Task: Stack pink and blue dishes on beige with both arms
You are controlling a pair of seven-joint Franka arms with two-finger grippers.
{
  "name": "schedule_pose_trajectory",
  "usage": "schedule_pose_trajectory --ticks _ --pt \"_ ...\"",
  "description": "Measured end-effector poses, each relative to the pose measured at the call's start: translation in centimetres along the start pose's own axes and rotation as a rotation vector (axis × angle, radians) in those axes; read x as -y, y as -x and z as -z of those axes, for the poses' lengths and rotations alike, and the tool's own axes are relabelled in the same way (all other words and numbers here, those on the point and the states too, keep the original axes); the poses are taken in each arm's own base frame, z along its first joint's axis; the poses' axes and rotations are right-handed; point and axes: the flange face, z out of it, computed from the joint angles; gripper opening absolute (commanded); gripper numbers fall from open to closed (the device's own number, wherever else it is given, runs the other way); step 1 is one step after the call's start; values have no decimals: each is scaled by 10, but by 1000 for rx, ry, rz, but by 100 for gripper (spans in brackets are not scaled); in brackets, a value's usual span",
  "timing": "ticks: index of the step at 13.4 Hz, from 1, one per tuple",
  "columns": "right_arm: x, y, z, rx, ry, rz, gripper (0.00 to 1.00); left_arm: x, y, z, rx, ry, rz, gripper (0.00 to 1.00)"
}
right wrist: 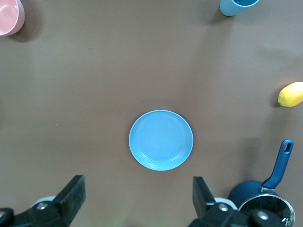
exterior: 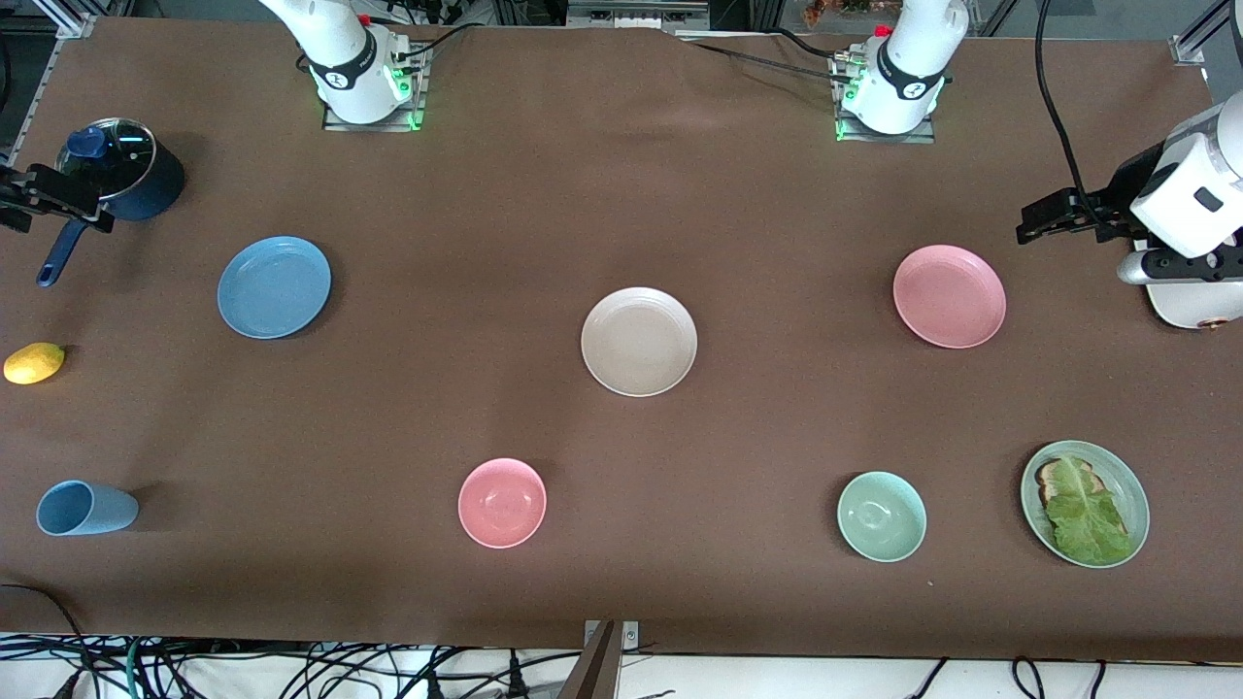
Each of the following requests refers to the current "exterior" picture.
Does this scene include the pink plate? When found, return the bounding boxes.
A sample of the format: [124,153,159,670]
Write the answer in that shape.
[892,244,1007,350]

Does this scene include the blue plate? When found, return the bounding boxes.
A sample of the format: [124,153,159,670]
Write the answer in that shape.
[217,236,333,341]

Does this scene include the glass pot lid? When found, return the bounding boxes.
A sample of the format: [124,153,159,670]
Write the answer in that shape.
[55,117,157,202]

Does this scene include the dark blue saucepan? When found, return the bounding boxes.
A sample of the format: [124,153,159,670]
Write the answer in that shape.
[37,118,185,288]

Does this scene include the white toaster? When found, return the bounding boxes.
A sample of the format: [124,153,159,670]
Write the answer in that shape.
[1149,280,1243,332]

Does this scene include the yellow lemon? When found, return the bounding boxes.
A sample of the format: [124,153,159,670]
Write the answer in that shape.
[3,342,67,386]

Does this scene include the toast slice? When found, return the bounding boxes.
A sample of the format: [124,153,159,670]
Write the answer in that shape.
[1034,458,1132,540]

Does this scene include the green plate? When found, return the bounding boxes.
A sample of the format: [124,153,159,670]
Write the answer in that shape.
[1020,440,1151,570]

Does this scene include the blue cup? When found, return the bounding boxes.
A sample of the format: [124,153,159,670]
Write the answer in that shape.
[36,480,140,537]

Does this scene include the green lettuce leaf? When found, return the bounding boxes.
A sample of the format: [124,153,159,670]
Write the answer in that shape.
[1042,456,1135,567]

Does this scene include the green bowl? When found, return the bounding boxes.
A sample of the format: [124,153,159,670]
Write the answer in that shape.
[836,471,928,563]

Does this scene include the beige plate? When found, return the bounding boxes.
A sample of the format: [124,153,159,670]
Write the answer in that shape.
[581,286,698,398]

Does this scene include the brown table cloth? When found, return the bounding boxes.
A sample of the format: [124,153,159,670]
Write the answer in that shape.
[0,15,1243,663]

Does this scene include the grey power strip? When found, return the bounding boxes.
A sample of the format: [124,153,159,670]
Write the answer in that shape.
[566,0,712,30]

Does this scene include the pink bowl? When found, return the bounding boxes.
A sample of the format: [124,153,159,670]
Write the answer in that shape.
[457,457,548,550]

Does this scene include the dark beam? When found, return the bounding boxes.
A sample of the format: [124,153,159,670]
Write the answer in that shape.
[557,621,623,699]

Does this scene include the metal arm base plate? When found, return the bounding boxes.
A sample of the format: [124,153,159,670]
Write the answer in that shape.
[833,53,938,145]
[322,44,426,132]

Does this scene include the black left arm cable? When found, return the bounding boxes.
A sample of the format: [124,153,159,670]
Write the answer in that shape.
[1033,0,1114,230]

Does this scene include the aluminium frame profile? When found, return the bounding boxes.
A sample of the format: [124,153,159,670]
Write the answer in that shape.
[29,0,98,40]
[1168,0,1243,67]

